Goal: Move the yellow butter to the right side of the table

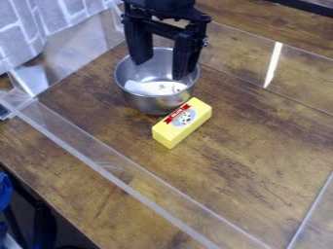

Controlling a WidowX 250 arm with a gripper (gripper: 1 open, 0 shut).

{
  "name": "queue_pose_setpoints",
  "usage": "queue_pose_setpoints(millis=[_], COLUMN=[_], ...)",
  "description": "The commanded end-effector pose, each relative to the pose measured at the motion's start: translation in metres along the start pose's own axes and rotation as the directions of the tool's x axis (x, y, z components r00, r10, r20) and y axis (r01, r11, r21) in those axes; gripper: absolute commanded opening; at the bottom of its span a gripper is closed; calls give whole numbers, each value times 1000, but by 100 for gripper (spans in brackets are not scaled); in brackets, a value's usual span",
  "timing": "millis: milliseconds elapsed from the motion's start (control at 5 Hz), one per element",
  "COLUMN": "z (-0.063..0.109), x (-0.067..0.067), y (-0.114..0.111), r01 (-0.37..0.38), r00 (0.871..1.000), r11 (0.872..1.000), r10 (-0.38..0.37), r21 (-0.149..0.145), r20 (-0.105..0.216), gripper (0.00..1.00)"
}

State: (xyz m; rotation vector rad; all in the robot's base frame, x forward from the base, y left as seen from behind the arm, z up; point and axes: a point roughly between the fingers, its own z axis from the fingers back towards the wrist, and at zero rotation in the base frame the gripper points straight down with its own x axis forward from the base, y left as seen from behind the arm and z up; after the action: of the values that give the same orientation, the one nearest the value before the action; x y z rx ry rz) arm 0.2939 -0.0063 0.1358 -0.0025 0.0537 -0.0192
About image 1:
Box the yellow butter block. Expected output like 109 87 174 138
153 97 213 149

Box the grey white patterned cloth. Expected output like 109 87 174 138
0 0 121 75

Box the clear acrylic enclosure wall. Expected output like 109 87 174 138
0 0 333 249

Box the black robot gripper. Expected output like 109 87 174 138
122 0 213 80

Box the black table leg frame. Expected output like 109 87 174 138
4 171 58 249

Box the stainless steel bowl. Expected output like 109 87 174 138
114 47 201 116

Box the blue object at edge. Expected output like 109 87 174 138
0 173 14 242

